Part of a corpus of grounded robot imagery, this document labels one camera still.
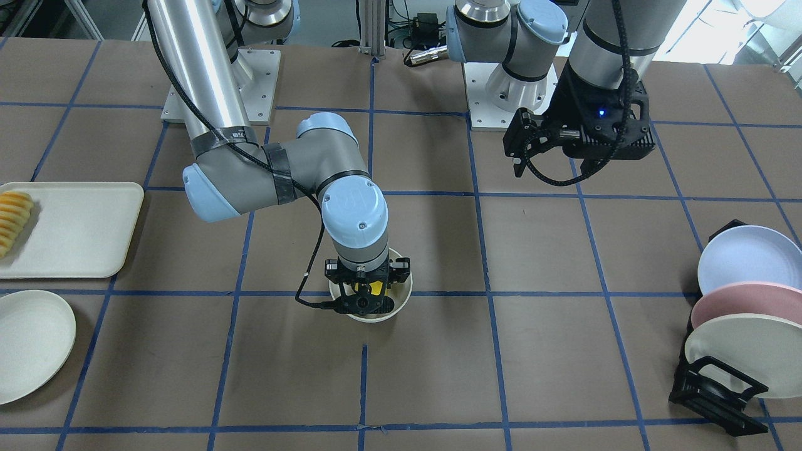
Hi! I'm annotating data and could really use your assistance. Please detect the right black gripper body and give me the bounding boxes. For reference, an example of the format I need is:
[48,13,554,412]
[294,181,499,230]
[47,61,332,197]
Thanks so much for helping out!
[324,254,412,316]

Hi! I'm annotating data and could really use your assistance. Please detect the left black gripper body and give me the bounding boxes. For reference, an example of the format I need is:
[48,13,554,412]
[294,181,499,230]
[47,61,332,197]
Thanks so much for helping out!
[542,63,655,160]

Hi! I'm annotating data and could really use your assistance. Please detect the yellow lemon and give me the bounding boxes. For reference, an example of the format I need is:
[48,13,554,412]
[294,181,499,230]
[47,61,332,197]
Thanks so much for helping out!
[355,281,385,299]

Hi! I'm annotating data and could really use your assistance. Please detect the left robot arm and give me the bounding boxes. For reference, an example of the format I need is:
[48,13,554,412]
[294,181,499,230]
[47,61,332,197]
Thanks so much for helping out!
[446,1,685,187]

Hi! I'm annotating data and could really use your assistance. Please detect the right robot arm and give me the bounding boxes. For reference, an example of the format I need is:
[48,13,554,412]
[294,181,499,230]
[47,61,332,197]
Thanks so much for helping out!
[142,1,412,323]

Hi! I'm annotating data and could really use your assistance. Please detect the silver metal cylinder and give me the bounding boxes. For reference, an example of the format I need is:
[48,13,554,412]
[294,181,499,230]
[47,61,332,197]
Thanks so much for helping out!
[404,45,449,68]

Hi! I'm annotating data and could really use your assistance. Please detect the blue plate in rack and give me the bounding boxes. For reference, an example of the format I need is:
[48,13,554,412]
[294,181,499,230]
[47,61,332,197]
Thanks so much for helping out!
[697,225,801,294]

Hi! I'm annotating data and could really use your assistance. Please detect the pink plate in rack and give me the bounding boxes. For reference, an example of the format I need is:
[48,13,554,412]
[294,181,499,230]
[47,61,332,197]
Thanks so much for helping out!
[690,281,801,328]

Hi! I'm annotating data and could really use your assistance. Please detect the white plate in rack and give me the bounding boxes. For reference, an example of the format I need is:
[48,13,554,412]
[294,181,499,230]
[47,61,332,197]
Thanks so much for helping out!
[684,314,801,398]

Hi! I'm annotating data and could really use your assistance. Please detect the white rectangular tray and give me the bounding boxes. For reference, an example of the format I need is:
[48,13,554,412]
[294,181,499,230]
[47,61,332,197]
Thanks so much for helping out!
[1,182,144,279]

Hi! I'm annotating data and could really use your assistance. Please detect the black dish rack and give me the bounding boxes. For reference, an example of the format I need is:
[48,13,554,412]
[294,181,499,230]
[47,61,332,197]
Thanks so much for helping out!
[669,220,768,437]

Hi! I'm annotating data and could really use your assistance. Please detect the white round plate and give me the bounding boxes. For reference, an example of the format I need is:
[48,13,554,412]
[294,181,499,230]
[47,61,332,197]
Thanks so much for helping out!
[1,289,77,405]

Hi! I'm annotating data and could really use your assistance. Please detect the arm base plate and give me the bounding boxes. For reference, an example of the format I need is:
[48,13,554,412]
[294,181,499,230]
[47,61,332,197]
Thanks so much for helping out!
[463,63,558,132]
[161,46,281,136]

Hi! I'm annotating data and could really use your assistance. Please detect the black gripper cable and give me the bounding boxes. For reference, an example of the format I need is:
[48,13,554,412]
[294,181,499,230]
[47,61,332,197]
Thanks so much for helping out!
[523,0,643,187]

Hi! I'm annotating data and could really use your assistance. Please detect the aluminium frame post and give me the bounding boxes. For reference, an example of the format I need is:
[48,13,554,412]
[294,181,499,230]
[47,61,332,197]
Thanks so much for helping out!
[357,1,388,61]

